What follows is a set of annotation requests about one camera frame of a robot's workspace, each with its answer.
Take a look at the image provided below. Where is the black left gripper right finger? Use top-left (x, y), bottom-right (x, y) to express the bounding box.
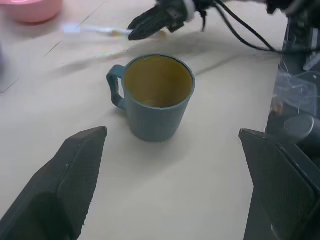
top-left (238, 128), bottom-right (320, 240)

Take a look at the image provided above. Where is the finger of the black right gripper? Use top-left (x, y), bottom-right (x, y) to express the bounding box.
top-left (127, 20), bottom-right (173, 41)
top-left (127, 4), bottom-right (169, 31)

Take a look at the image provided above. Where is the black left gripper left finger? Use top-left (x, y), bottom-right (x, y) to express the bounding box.
top-left (0, 126), bottom-right (108, 240)

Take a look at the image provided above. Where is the white toothbrush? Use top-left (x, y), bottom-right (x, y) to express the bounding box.
top-left (63, 23), bottom-right (169, 40)

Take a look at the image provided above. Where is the blue mug with yellow inside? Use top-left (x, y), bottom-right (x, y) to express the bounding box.
top-left (106, 54), bottom-right (196, 144)

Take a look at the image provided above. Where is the pink plastic bowl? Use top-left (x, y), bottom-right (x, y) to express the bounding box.
top-left (0, 0), bottom-right (64, 24)

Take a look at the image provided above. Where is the dark robot torso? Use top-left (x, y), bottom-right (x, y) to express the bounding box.
top-left (264, 0), bottom-right (320, 163)

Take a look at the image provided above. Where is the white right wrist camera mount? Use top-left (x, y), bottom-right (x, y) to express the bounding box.
top-left (183, 0), bottom-right (196, 22)

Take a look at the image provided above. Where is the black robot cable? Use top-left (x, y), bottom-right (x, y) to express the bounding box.
top-left (197, 0), bottom-right (320, 54)

